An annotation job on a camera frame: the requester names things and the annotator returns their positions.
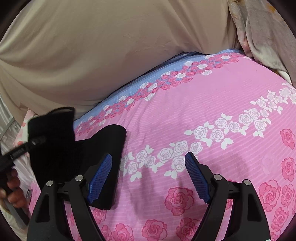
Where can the black pants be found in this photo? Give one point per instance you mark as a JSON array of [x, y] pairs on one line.
[[61, 157]]

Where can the person's left hand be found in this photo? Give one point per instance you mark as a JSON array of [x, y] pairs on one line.
[[16, 198]]

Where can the beige fabric backdrop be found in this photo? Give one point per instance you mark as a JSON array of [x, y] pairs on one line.
[[76, 53]]

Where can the cat face pillow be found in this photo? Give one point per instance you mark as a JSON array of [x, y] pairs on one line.
[[22, 136]]

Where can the grey floral blanket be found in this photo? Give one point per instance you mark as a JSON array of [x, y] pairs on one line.
[[265, 36]]

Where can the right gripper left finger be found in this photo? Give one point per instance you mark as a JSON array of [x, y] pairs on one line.
[[49, 219]]

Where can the pink floral bed sheet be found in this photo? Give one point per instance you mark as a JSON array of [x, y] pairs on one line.
[[233, 114]]

